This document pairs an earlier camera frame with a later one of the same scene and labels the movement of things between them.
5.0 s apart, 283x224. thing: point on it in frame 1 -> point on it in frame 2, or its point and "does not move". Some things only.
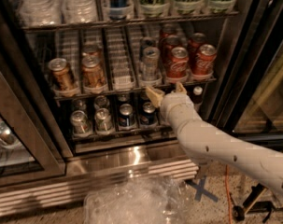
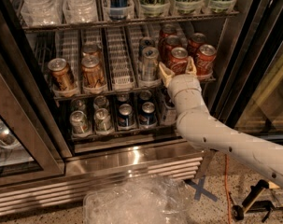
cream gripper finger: [155, 95] -> [167, 73]
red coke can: [177, 63] does not move
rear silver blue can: [144, 43] does not move
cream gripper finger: [179, 88] -> [191, 67]
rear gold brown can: [91, 48] does not move
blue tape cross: [201, 190] does not move
